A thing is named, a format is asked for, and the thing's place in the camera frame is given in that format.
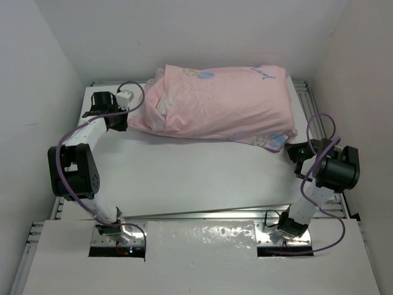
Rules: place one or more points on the white pillow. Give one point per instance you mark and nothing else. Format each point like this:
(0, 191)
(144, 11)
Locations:
(163, 104)

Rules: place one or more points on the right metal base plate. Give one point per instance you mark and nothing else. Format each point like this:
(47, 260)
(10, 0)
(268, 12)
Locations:
(270, 237)

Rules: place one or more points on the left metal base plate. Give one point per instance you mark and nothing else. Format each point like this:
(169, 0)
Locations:
(122, 236)

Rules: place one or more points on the metal base plate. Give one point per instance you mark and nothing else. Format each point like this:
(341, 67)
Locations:
(122, 236)
(270, 237)

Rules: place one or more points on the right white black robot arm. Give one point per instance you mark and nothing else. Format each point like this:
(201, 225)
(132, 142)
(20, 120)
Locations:
(325, 170)

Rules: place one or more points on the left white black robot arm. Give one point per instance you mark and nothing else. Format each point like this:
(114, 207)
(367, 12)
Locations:
(73, 172)

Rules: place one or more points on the pink purple pillowcase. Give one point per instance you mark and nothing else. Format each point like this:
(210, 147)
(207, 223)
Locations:
(249, 105)

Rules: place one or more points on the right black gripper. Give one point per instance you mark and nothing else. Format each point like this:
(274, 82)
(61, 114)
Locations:
(292, 147)

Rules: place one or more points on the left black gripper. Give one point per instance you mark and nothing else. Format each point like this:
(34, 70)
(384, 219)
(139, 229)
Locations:
(121, 126)

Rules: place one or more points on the white front cover board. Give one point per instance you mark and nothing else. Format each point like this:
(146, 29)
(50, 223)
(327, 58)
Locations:
(195, 258)

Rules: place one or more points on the aluminium frame rail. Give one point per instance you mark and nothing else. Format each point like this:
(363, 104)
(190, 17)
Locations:
(336, 204)

